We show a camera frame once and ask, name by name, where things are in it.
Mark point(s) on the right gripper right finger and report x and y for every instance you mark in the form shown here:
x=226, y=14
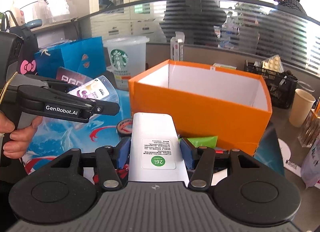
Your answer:
x=201, y=160

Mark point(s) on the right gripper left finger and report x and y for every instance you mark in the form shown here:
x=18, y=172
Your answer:
x=108, y=160

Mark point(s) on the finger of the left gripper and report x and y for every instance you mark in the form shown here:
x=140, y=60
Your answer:
x=54, y=83
x=47, y=102

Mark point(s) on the green tube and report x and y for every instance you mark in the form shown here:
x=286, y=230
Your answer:
x=210, y=141

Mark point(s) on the black tape roll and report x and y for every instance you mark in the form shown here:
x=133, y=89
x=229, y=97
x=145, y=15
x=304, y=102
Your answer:
x=124, y=127

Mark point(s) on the white remote control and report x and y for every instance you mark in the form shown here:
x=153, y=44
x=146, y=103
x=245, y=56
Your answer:
x=155, y=153

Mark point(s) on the operator left hand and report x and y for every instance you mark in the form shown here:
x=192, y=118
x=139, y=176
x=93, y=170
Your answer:
x=19, y=139

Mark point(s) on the black hello kitty bag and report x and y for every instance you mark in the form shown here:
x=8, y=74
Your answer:
x=26, y=62

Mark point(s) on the blue paper bag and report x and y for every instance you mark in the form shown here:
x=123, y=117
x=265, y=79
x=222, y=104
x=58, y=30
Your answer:
x=82, y=56

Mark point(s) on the blue printed desk mat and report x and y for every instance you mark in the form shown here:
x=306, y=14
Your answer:
x=54, y=137

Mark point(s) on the orange cardboard box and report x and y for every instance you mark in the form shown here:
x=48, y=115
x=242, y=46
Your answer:
x=233, y=105

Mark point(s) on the Starbucks plastic cup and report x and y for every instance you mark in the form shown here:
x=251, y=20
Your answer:
x=127, y=57

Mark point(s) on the black mesh organizer basket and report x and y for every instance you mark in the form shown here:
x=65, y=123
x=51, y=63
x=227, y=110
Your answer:
x=281, y=86

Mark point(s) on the purple spout pouch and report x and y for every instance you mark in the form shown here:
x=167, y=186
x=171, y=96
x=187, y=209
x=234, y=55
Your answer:
x=310, y=167

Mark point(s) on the gold perfume bottle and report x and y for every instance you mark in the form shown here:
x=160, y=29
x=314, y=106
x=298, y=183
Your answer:
x=310, y=128

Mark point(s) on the paper cup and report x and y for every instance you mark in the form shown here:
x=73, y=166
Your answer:
x=302, y=104

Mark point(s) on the yellow pill blister pack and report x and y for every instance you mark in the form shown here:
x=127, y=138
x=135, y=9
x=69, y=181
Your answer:
x=273, y=63

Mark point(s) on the white pen box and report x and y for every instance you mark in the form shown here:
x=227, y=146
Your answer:
x=177, y=46

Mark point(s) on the person in black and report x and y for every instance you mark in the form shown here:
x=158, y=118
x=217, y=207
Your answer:
x=195, y=18

